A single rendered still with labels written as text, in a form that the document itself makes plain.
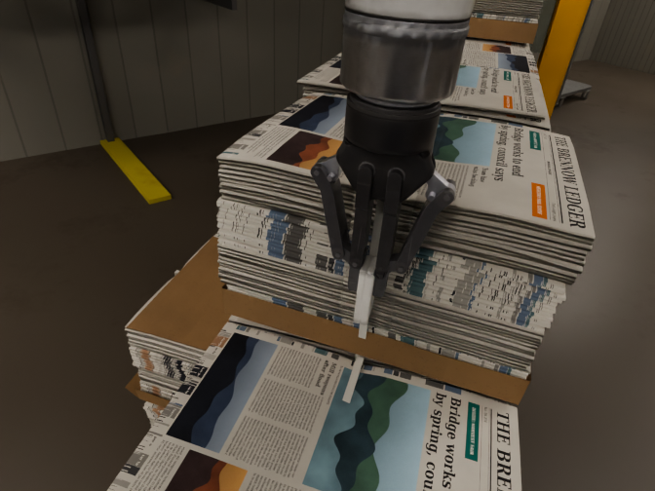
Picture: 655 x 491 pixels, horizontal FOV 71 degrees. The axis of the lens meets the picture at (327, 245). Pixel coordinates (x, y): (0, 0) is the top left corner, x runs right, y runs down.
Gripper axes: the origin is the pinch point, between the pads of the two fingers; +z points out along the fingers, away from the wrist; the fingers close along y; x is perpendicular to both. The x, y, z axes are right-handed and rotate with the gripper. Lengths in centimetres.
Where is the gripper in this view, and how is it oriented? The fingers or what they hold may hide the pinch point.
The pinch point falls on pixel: (366, 290)
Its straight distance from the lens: 48.1
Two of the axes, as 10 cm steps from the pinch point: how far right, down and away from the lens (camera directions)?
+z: -0.6, 8.2, 5.6
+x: -2.9, 5.2, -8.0
